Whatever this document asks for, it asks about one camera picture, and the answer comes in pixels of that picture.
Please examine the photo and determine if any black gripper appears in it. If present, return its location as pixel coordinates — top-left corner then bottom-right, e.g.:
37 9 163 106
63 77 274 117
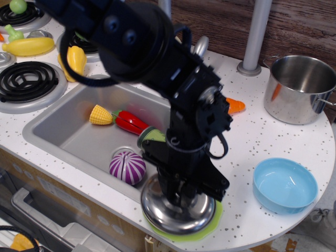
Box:
142 140 229 202

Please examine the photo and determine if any shiny steel pot lid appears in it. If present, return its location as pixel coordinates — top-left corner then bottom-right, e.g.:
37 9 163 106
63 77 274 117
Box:
141 175 216 235

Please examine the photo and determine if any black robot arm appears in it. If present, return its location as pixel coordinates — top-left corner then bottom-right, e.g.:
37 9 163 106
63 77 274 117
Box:
36 1 232 204

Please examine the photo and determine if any stainless steel pot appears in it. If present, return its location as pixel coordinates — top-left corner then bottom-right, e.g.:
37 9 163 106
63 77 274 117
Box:
263 55 335 125

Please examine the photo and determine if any light green plastic plate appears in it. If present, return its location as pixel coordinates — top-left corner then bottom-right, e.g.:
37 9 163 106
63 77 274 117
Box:
143 198 223 242

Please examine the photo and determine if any purple striped toy onion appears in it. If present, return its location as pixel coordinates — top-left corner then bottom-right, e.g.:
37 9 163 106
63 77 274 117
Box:
109 151 146 185

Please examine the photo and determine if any green toy food can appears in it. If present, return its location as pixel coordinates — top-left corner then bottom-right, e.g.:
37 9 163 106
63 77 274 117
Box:
136 126 166 149

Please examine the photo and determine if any red toy chili pepper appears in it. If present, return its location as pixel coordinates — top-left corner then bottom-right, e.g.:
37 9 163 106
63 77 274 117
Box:
111 110 149 135

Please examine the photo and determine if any orange toy carrot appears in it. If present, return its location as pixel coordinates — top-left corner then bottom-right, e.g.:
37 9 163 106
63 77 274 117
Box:
226 98 246 114

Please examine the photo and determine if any light blue plastic bowl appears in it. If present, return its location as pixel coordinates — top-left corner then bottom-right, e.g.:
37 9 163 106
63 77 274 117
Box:
253 158 318 215

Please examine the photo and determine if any yellow toy corn piece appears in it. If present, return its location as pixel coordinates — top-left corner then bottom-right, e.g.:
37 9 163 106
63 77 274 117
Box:
89 104 113 125

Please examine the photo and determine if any grey toy sink basin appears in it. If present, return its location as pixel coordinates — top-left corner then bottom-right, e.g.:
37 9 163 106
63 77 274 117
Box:
23 84 170 202

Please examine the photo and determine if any silver toy faucet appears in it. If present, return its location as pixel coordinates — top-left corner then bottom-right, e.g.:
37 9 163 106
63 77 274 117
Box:
157 0 209 58

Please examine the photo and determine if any back right stove burner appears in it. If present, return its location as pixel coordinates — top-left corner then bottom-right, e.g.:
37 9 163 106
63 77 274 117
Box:
68 32 100 63

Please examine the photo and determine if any yellow toy bell pepper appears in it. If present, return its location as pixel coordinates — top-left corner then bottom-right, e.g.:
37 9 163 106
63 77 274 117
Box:
57 46 87 82

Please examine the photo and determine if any yellow toy below counter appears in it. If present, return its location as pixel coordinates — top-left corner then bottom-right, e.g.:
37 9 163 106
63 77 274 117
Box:
10 234 39 251

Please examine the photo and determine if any front black stove burner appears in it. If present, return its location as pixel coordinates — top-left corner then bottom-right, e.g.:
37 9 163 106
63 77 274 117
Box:
1 61 68 114

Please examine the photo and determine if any yellow toy squash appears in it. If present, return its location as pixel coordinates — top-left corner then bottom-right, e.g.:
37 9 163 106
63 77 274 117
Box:
2 37 54 56

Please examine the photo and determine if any silver stove knob middle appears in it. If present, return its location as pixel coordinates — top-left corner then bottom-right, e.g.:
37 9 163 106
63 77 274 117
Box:
26 29 53 39

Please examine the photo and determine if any silver stove knob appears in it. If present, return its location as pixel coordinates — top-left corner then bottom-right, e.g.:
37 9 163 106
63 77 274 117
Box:
26 29 53 39
0 52 17 71

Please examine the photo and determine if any silver stove knob left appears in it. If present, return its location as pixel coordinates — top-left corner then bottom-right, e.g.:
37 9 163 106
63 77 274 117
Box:
0 52 17 71

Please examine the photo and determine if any back left stove burner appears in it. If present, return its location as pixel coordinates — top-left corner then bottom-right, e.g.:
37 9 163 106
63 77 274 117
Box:
1 1 51 34

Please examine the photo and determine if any small green toy gourd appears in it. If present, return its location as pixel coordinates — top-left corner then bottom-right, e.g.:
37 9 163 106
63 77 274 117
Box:
4 24 25 43

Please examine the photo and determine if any green toy ball fruit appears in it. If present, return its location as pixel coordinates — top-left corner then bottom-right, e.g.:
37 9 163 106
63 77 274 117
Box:
9 0 27 14

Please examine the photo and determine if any grey oven door handle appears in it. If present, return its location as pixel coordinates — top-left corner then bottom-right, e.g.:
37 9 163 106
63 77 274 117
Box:
11 187 91 251

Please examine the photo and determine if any grey post right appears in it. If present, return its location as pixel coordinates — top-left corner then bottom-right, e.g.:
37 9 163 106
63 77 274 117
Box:
237 0 272 77

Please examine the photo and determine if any black cable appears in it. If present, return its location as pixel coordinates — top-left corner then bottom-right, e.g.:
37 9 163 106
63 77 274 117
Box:
0 225 40 252

